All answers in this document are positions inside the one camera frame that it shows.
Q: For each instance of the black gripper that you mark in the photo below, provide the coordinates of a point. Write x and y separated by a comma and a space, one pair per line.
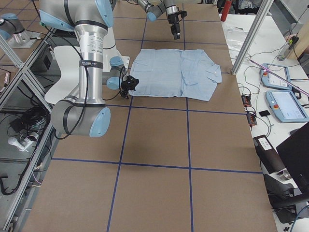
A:
173, 19
125, 91

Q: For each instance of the light blue button shirt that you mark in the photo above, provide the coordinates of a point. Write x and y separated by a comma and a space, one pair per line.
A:
175, 73

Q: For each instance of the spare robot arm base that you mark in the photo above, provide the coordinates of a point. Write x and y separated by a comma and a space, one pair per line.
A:
12, 30

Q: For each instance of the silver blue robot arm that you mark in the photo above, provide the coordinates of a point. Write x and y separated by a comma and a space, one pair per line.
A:
155, 11
83, 111

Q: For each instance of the person hand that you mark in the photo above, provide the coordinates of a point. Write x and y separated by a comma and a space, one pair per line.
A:
287, 38

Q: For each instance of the crumpled clear plastic bag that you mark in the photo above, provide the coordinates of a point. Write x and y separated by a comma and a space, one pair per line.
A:
235, 37

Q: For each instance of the red bottle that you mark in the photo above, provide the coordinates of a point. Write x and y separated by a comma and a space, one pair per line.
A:
225, 10

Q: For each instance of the purple rod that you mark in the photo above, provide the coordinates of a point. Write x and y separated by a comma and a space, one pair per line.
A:
289, 83

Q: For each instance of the clear drink bottle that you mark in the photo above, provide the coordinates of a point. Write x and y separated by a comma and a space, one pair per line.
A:
287, 48

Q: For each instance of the orange circuit board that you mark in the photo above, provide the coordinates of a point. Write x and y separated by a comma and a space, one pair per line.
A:
249, 110

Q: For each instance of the small black card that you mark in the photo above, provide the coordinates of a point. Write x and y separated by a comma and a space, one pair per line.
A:
264, 113

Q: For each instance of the white power strip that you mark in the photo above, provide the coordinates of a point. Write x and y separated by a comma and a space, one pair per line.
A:
23, 145

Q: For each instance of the wooden board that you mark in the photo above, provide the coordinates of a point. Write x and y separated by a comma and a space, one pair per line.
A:
299, 10

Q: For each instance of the near teach pendant tablet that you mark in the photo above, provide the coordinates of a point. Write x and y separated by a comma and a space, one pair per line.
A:
285, 106

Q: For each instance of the black monitor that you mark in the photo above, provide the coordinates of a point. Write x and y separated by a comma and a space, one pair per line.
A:
294, 153

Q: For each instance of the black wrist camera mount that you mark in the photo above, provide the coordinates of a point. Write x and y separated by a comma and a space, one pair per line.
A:
131, 80
183, 14

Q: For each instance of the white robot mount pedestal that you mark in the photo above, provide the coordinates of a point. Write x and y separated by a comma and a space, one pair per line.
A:
109, 44

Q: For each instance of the aluminium frame post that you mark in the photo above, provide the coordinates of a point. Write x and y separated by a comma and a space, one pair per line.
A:
258, 20

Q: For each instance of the aluminium table frame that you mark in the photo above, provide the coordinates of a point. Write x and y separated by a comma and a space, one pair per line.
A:
23, 112

